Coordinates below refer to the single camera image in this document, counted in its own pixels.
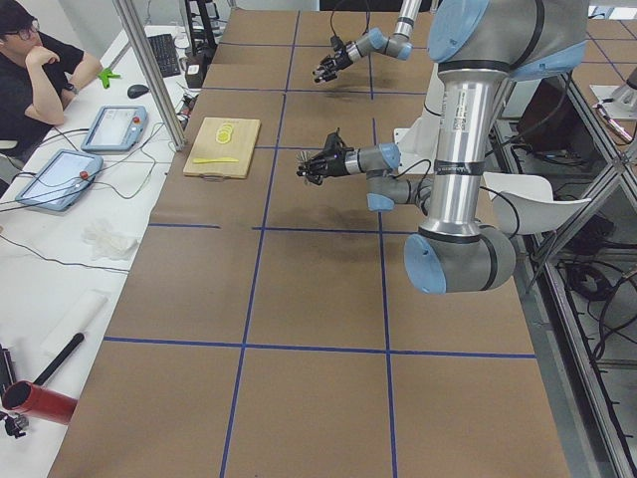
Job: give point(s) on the white plastic chair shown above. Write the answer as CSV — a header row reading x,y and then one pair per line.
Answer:
x,y
524,203

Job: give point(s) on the white crumpled cloth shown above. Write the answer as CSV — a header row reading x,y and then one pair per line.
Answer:
x,y
106,243

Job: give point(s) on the yellow lemon slices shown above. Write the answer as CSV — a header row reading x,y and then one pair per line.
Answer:
x,y
224,132

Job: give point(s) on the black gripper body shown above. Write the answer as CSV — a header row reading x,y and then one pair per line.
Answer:
x,y
339,57
332,164

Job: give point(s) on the green plastic tool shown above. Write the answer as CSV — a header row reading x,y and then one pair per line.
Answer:
x,y
106,75

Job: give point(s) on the black keyboard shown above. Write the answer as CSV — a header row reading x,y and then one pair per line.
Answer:
x,y
165,54

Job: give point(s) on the lower blue teach pendant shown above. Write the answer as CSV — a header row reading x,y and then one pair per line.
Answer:
x,y
61,181

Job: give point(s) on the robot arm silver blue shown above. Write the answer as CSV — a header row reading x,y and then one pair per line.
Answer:
x,y
398,45
477,46

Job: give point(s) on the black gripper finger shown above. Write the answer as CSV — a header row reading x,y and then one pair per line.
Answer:
x,y
307,174
306,158
321,69
323,76

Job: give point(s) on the red cylinder bottle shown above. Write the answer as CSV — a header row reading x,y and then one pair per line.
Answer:
x,y
33,400

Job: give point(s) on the upper blue teach pendant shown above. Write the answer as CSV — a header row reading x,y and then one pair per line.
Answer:
x,y
115,129

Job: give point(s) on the black rod tool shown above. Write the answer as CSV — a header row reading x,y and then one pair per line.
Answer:
x,y
59,359

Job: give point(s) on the black computer mouse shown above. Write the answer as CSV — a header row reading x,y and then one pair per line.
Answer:
x,y
136,91

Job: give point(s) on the yellow plastic knife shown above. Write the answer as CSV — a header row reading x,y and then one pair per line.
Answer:
x,y
221,159

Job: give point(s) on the wooden cutting board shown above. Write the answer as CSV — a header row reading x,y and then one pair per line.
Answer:
x,y
241,147

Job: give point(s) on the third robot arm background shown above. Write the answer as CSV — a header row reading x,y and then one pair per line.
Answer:
x,y
618,102

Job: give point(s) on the seated person black shirt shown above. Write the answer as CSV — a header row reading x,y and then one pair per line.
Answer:
x,y
40,77

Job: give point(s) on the blue teach pendant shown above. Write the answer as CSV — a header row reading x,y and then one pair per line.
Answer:
x,y
115,129
61,181

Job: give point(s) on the aluminium frame post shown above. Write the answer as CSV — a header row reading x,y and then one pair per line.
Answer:
x,y
135,32

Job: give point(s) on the clear glass measuring cup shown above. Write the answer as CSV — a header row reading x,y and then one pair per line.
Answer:
x,y
312,168

